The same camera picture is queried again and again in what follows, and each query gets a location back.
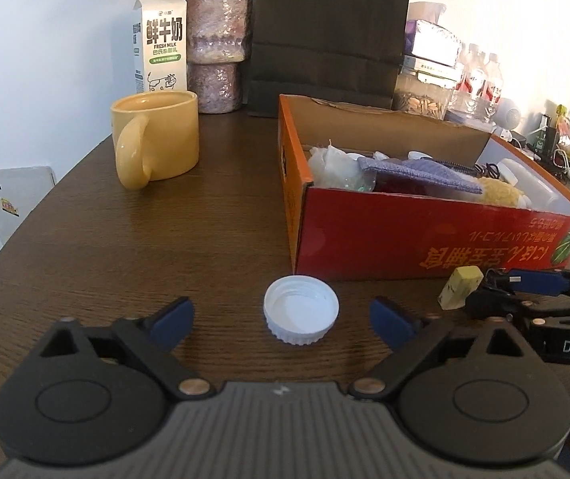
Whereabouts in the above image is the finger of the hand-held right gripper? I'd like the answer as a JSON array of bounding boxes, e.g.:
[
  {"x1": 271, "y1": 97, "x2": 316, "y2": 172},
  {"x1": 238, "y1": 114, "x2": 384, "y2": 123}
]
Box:
[
  {"x1": 485, "y1": 265, "x2": 570, "y2": 294},
  {"x1": 466, "y1": 289, "x2": 570, "y2": 320}
]

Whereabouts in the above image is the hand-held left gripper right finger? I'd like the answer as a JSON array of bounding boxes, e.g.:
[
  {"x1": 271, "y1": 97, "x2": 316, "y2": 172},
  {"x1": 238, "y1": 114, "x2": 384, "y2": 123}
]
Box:
[{"x1": 350, "y1": 297, "x2": 532, "y2": 401}]

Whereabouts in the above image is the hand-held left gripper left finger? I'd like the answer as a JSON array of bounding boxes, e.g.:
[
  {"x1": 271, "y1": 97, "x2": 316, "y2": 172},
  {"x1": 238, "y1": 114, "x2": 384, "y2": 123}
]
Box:
[{"x1": 40, "y1": 297, "x2": 214, "y2": 401}]

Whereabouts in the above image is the pale yellow block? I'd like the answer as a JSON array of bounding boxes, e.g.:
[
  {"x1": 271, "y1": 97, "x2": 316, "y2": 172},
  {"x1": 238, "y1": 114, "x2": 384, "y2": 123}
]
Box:
[{"x1": 437, "y1": 266, "x2": 485, "y2": 310}]

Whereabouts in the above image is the clear plastic bag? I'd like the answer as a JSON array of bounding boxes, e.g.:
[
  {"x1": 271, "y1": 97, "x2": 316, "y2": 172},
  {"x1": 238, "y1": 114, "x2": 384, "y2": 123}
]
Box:
[{"x1": 309, "y1": 144, "x2": 380, "y2": 193}]

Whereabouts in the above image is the white plastic jar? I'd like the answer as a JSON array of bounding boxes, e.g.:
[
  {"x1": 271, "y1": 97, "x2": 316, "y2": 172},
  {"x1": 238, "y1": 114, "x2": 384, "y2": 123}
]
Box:
[{"x1": 497, "y1": 158, "x2": 565, "y2": 210}]

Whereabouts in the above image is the white yellow plush toy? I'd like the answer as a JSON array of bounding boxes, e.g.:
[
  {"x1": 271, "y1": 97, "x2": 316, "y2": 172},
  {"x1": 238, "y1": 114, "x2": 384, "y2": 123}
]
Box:
[{"x1": 479, "y1": 177, "x2": 522, "y2": 208}]

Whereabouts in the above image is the green spray bottle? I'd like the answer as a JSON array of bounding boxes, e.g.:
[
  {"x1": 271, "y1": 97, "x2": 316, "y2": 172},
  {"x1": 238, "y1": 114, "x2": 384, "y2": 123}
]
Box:
[{"x1": 536, "y1": 112, "x2": 554, "y2": 154}]

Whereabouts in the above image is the purple cloth pouch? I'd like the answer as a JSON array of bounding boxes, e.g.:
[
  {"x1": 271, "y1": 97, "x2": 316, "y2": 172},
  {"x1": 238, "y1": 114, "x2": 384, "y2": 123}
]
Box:
[{"x1": 357, "y1": 156, "x2": 484, "y2": 195}]

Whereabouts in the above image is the white robot-shaped speaker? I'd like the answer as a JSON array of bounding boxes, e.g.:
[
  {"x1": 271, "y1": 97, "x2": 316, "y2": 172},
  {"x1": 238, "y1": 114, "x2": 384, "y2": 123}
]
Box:
[{"x1": 493, "y1": 97, "x2": 522, "y2": 135}]

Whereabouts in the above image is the lilac floral tin box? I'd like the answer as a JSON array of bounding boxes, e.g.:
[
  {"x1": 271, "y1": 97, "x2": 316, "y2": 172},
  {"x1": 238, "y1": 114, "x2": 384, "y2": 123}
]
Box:
[{"x1": 445, "y1": 109, "x2": 495, "y2": 133}]

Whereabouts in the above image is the yellow ceramic mug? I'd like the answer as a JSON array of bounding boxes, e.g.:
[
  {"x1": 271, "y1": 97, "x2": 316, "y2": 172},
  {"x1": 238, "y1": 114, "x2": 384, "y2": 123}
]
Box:
[{"x1": 110, "y1": 91, "x2": 201, "y2": 190}]

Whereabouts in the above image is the white printed carton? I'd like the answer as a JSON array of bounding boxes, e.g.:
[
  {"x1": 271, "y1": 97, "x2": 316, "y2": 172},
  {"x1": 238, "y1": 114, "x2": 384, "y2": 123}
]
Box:
[{"x1": 0, "y1": 164, "x2": 57, "y2": 246}]

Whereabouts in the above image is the clear water bottle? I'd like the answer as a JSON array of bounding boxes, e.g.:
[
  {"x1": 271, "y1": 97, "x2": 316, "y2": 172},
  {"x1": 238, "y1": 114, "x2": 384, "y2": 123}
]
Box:
[
  {"x1": 475, "y1": 50, "x2": 495, "y2": 118},
  {"x1": 456, "y1": 42, "x2": 483, "y2": 113},
  {"x1": 487, "y1": 55, "x2": 506, "y2": 121}
]

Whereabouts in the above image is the clear seed jar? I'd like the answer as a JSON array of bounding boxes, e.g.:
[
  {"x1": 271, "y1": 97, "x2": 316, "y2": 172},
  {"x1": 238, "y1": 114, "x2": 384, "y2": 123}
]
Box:
[{"x1": 393, "y1": 74, "x2": 458, "y2": 121}]

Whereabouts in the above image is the white flat box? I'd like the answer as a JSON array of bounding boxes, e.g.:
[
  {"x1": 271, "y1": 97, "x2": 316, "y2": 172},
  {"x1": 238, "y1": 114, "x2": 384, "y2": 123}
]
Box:
[{"x1": 403, "y1": 60, "x2": 461, "y2": 85}]

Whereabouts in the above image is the purple tissue pack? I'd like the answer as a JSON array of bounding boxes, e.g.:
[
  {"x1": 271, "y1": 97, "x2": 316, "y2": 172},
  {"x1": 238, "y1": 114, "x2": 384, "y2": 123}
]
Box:
[{"x1": 403, "y1": 1, "x2": 464, "y2": 67}]

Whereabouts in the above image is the white green milk carton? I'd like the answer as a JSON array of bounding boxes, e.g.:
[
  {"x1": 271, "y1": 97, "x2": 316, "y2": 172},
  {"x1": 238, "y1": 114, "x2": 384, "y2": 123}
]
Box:
[{"x1": 131, "y1": 0, "x2": 188, "y2": 95}]

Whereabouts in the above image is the purple glittery vase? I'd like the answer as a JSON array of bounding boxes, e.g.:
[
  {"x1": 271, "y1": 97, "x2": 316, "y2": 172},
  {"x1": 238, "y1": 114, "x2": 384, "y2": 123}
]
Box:
[{"x1": 181, "y1": 0, "x2": 256, "y2": 115}]

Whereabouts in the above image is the black paper bag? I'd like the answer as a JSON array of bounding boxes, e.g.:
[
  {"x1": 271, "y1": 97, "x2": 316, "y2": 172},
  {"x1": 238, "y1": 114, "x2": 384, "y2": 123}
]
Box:
[{"x1": 246, "y1": 0, "x2": 414, "y2": 119}]

